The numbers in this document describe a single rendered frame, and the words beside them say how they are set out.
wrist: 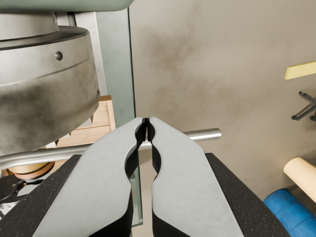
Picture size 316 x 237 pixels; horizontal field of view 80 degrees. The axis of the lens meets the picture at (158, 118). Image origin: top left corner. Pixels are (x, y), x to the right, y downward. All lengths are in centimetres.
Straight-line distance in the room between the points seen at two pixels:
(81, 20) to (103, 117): 28
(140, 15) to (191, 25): 38
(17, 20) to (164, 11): 127
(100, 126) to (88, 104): 34
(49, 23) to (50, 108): 13
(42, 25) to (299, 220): 351
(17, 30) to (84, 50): 8
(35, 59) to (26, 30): 6
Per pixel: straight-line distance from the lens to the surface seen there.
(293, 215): 357
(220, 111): 200
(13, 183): 56
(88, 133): 67
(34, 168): 45
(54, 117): 28
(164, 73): 158
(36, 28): 32
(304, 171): 323
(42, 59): 26
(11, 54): 25
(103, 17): 90
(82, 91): 31
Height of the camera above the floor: 144
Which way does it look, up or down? 56 degrees down
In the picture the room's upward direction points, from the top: 151 degrees clockwise
